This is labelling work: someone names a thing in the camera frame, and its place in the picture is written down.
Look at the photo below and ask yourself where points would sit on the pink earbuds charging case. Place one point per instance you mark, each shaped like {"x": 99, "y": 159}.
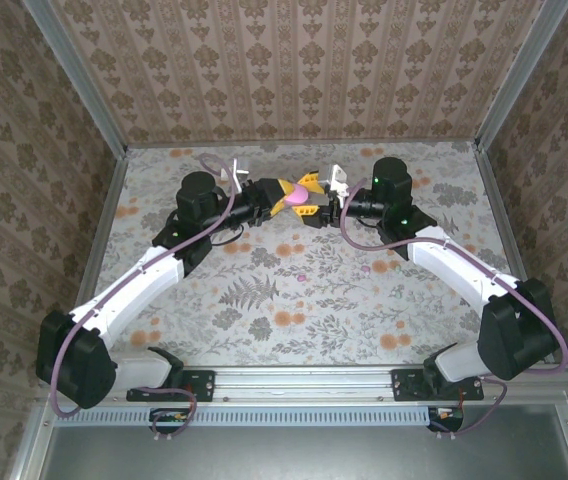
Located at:
{"x": 296, "y": 195}

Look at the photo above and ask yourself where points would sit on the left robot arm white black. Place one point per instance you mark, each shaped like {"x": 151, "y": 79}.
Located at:
{"x": 134, "y": 285}

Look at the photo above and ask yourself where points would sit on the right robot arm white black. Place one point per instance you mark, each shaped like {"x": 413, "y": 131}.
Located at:
{"x": 454, "y": 270}

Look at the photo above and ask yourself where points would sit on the floral table cover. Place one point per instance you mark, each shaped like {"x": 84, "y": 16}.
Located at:
{"x": 314, "y": 310}

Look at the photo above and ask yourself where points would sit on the black electronics board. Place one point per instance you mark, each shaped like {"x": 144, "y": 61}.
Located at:
{"x": 169, "y": 417}
{"x": 446, "y": 417}

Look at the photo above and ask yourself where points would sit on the grey metal sheet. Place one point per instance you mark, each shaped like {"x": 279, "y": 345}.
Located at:
{"x": 304, "y": 450}

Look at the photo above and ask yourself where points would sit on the aluminium table edge rail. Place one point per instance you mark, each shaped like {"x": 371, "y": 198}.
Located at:
{"x": 104, "y": 240}
{"x": 504, "y": 240}

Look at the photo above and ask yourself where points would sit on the aluminium frame post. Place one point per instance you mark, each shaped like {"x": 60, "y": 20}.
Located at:
{"x": 74, "y": 75}
{"x": 519, "y": 75}

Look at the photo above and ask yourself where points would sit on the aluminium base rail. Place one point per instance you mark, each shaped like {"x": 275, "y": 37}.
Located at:
{"x": 304, "y": 382}

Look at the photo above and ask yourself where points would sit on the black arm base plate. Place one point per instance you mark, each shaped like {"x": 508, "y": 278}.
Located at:
{"x": 199, "y": 385}
{"x": 406, "y": 385}

